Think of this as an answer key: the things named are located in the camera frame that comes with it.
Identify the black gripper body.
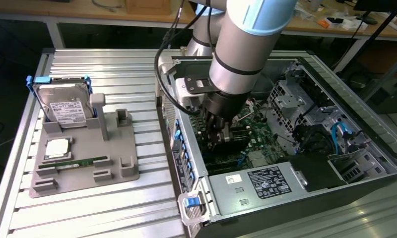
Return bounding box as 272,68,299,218
203,90,251,122

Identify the metal socket cover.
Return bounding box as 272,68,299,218
235,99,257,122

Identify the green motherboard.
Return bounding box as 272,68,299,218
187,94,284,175

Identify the silver chipset heatsink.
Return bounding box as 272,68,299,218
247,150,272,167

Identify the silver metal drive cage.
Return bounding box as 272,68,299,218
265,61,325,140

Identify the grey power supply unit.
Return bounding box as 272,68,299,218
207,161,309,217

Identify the black plastic shroud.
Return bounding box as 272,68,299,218
277,153,349,193

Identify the metal disk bay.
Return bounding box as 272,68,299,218
327,146,397,184

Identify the grey parts rack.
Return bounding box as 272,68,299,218
29,93,140,199

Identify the green RAM stick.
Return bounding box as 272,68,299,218
41,155,108,172

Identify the hard disk with blue carrier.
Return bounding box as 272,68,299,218
25,75,99,129

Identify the black open PC case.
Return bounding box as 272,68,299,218
155,51,397,238

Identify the silver CPU chip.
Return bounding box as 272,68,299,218
44,139,71,160

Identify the white and black device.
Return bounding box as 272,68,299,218
327,16,368,31

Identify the black floor cabinet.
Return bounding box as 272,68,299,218
367,79,397,115

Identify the black slanted pole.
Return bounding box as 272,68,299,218
369,0,397,42

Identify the black monitor with stand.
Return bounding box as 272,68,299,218
353,0,397,25

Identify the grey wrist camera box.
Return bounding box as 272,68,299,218
175,76,216,110

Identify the thick black camera cable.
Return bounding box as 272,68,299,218
153,0,219,116

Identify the thin black cable with connector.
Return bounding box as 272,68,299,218
160,0,187,49

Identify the blue data wire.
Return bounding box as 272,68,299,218
329,118,352,155

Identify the wooden workbench white frame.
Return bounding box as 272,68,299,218
0,0,397,73

